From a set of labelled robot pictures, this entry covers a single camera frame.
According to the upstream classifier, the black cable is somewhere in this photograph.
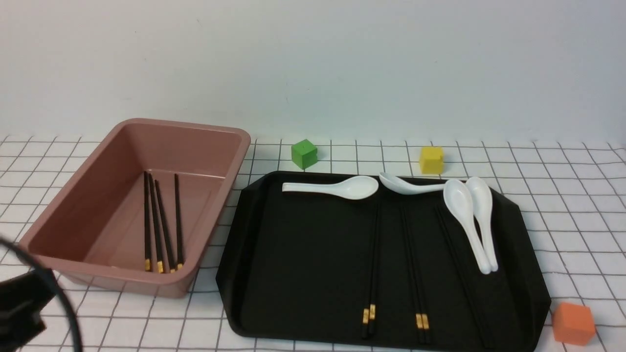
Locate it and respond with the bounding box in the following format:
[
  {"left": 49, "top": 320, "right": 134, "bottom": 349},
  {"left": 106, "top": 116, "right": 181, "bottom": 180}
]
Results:
[{"left": 0, "top": 238, "right": 83, "bottom": 352}]

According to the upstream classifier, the white spoon right inner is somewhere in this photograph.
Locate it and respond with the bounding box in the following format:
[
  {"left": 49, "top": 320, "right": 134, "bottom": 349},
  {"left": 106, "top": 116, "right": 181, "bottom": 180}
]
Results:
[{"left": 443, "top": 179, "right": 492, "bottom": 274}]

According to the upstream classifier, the white spoon right outer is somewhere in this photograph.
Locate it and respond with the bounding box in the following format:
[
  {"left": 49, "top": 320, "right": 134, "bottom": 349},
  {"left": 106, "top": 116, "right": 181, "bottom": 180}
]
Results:
[{"left": 466, "top": 176, "right": 499, "bottom": 272}]

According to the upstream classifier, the black serving tray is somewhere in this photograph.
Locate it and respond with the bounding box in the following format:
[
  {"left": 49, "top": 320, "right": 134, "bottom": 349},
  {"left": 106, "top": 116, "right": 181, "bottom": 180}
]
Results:
[{"left": 216, "top": 171, "right": 552, "bottom": 352}]

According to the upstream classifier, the pink plastic bin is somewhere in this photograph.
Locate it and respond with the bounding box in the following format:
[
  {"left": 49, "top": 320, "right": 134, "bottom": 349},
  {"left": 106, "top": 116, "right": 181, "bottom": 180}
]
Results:
[{"left": 20, "top": 119, "right": 251, "bottom": 298}]

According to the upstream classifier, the white spoon upper middle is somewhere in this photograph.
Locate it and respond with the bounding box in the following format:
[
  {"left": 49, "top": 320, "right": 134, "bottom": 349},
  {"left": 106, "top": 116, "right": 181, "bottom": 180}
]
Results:
[{"left": 379, "top": 172, "right": 445, "bottom": 195}]

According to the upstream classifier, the orange cube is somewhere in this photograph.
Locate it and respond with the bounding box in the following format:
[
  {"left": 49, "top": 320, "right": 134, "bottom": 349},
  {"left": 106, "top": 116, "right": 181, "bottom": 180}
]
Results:
[{"left": 552, "top": 302, "right": 596, "bottom": 346}]

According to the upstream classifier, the black chopstick tray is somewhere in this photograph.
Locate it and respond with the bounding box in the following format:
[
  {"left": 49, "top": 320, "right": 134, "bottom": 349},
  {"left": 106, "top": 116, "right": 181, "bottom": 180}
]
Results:
[
  {"left": 367, "top": 202, "right": 382, "bottom": 338},
  {"left": 401, "top": 208, "right": 432, "bottom": 345},
  {"left": 361, "top": 203, "right": 380, "bottom": 339}
]

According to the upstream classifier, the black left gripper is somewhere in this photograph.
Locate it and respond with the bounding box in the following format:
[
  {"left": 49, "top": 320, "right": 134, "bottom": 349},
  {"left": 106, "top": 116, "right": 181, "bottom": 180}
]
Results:
[{"left": 0, "top": 272, "right": 55, "bottom": 352}]

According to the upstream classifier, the yellow cube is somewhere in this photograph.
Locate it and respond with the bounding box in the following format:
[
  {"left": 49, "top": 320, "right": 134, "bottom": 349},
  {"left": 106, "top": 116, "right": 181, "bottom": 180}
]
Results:
[{"left": 420, "top": 146, "right": 445, "bottom": 175}]

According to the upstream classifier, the black chopstick in bin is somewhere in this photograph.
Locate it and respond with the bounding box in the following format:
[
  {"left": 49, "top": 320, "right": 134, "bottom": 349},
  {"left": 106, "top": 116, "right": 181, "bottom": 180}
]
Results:
[
  {"left": 148, "top": 173, "right": 165, "bottom": 274},
  {"left": 174, "top": 174, "right": 185, "bottom": 270},
  {"left": 154, "top": 180, "right": 176, "bottom": 273},
  {"left": 143, "top": 171, "right": 152, "bottom": 272}
]

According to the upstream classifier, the white spoon left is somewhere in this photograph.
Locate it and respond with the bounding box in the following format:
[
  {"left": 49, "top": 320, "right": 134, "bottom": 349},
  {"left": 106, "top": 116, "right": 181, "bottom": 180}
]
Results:
[{"left": 282, "top": 176, "right": 379, "bottom": 200}]

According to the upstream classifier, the green cube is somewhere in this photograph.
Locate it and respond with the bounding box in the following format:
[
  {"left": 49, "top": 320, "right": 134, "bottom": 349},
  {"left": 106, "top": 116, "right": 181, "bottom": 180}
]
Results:
[{"left": 291, "top": 139, "right": 318, "bottom": 170}]

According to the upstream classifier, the white spoon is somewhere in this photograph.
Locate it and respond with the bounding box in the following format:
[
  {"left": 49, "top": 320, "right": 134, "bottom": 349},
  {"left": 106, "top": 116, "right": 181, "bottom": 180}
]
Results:
[
  {"left": 466, "top": 176, "right": 499, "bottom": 272},
  {"left": 379, "top": 172, "right": 445, "bottom": 195},
  {"left": 282, "top": 176, "right": 379, "bottom": 200},
  {"left": 443, "top": 179, "right": 492, "bottom": 274}
]

